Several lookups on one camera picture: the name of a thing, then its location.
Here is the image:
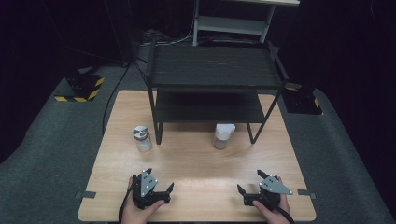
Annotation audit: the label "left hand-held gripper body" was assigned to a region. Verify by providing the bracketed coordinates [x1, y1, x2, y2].
[132, 169, 171, 210]

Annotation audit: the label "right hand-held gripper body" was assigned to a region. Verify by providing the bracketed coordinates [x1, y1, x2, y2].
[243, 175, 294, 211]

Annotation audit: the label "glass jar with metal lid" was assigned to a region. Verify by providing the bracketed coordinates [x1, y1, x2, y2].
[133, 125, 154, 153]

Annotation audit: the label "white cup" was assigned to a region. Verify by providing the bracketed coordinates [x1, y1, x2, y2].
[212, 123, 237, 151]

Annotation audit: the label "black two-tier shelf rack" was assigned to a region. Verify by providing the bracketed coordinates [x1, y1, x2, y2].
[144, 38, 290, 146]

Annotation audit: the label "person's right hand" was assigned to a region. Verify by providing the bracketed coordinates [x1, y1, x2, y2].
[251, 194, 292, 224]

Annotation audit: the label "person's left hand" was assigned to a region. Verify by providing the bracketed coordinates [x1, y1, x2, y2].
[120, 175, 165, 224]

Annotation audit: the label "grey tape strip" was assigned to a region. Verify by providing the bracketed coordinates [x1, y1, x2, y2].
[296, 189, 318, 201]
[75, 190, 97, 200]

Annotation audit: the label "striped black stand base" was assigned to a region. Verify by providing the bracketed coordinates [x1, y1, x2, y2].
[53, 69, 106, 104]
[281, 83, 324, 116]

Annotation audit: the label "black stand pole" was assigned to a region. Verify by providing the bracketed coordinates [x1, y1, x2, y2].
[103, 0, 138, 68]

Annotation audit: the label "white shelf unit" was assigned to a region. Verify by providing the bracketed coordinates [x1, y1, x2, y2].
[191, 0, 302, 48]

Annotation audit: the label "right hand-held gripper cable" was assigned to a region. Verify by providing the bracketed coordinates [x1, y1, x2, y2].
[274, 204, 295, 224]

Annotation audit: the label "hand-held gripper cable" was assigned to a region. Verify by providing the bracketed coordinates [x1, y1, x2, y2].
[274, 204, 295, 224]
[118, 176, 138, 224]

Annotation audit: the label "left hand-held gripper cable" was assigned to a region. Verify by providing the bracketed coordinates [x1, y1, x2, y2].
[118, 176, 138, 224]

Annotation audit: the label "black floor cable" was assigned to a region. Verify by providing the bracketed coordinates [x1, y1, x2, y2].
[101, 63, 132, 136]

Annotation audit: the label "tangled cables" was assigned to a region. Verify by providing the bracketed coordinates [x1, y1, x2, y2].
[139, 28, 194, 49]

